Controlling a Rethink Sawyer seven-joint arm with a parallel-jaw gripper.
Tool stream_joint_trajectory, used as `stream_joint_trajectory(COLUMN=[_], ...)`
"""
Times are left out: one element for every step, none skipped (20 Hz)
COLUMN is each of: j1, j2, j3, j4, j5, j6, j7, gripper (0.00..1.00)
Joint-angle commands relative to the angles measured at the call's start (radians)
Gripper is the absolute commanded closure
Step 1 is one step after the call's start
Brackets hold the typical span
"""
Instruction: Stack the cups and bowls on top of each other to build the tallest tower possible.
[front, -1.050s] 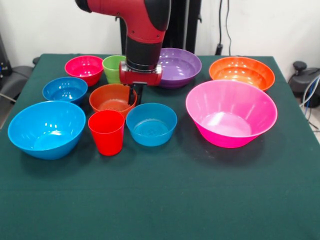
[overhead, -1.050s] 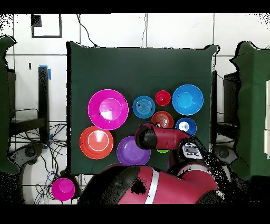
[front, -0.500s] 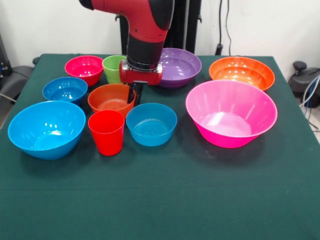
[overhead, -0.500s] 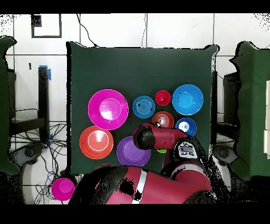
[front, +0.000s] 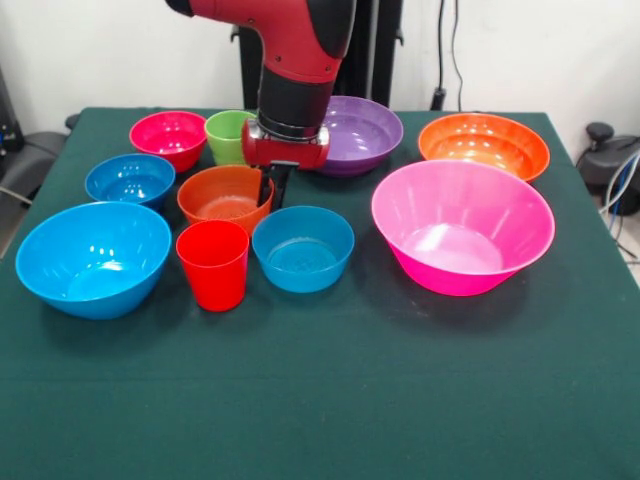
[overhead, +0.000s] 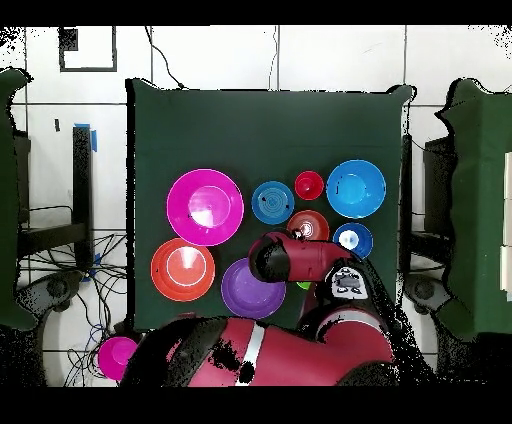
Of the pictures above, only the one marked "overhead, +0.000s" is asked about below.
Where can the green cup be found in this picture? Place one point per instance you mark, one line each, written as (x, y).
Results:
(304, 285)

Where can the small light blue ridged bowl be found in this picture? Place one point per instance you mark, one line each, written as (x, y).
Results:
(272, 202)

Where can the small dark blue bowl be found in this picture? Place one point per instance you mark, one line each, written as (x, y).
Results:
(364, 240)

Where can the large pink bowl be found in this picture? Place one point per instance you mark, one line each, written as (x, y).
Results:
(208, 188)

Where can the large orange bowl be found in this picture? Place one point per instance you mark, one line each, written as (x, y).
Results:
(160, 280)

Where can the green cloth side table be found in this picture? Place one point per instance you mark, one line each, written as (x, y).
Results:
(480, 200)
(8, 200)

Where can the black metal stand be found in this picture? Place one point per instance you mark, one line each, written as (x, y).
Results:
(406, 180)
(82, 180)

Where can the purple bowl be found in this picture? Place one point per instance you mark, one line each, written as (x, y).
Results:
(248, 296)

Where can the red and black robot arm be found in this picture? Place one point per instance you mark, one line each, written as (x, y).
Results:
(312, 256)

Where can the large blue bowl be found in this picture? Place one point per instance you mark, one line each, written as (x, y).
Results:
(356, 188)

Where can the small magenta bowl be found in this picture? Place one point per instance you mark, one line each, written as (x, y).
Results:
(114, 356)

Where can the white panel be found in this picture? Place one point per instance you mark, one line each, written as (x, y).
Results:
(508, 224)

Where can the blue tape strip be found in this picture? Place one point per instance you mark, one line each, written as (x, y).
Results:
(94, 140)

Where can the red cup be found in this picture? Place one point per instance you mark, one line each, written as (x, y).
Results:
(308, 185)

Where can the small orange ridged bowl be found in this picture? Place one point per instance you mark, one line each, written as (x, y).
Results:
(316, 224)

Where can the dark green tablecloth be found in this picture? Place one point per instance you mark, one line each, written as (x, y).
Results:
(260, 132)

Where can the black floor stand base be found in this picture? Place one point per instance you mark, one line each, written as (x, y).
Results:
(56, 288)
(424, 290)

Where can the black square floor frame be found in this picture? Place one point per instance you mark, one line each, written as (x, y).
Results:
(88, 69)

